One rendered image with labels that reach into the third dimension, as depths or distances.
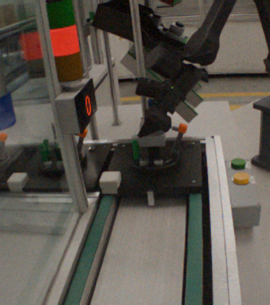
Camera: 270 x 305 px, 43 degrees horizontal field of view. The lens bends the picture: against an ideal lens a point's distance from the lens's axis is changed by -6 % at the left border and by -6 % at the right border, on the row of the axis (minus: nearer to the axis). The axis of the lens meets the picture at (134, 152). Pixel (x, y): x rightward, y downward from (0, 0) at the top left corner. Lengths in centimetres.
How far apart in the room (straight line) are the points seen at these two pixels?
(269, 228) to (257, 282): 18
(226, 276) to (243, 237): 23
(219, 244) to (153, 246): 15
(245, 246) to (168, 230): 18
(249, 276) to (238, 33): 440
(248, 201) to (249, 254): 12
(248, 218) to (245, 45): 432
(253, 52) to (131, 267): 452
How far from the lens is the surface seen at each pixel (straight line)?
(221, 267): 65
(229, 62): 505
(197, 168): 91
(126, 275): 71
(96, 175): 92
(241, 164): 92
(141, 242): 78
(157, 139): 89
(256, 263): 80
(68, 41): 66
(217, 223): 74
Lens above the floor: 143
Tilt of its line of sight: 27 degrees down
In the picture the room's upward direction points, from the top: 7 degrees counter-clockwise
